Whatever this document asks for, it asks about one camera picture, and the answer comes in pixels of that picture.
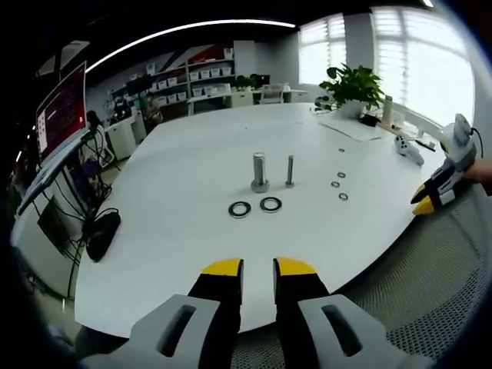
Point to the thick threaded stud bolt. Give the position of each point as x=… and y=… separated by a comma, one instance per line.
x=260, y=173

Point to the green potted plant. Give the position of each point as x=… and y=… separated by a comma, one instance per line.
x=355, y=86

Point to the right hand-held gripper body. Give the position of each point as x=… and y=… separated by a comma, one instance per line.
x=459, y=146

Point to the black bag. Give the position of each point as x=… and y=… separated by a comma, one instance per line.
x=102, y=234

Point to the white bottle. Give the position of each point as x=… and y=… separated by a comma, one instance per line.
x=387, y=109

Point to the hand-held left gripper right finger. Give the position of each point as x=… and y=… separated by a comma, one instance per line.
x=303, y=307

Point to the white game controller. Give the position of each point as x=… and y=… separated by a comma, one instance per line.
x=407, y=150

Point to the white office chair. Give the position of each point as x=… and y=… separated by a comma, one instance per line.
x=271, y=94

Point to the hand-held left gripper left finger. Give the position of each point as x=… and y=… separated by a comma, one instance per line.
x=215, y=307

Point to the grey mesh chair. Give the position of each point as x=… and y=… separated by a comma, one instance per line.
x=419, y=292

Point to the black pen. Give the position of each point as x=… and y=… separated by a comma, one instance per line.
x=424, y=143

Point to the computer monitor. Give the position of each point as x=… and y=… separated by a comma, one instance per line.
x=61, y=111

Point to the large metal washer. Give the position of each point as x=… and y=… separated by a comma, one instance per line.
x=238, y=210
x=270, y=204

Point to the thin threaded stud bolt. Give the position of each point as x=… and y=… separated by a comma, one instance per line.
x=290, y=171

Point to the white storage shelf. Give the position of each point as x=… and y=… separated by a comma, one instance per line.
x=192, y=82

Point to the white sheet of paper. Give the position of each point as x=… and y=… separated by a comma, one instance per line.
x=353, y=128

